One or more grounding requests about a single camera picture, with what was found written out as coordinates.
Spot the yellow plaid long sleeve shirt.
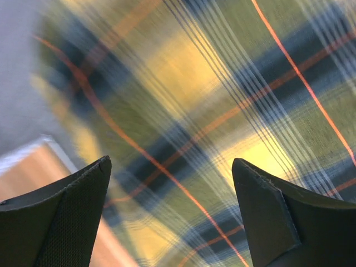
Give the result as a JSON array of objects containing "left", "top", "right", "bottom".
[{"left": 33, "top": 1, "right": 355, "bottom": 266}]

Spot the white wire shelf rack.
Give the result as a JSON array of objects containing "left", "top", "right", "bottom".
[{"left": 1, "top": 135, "right": 137, "bottom": 266}]

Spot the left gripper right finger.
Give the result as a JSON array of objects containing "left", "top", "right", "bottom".
[{"left": 232, "top": 159, "right": 355, "bottom": 266}]

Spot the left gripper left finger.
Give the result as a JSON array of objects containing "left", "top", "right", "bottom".
[{"left": 1, "top": 156, "right": 112, "bottom": 266}]

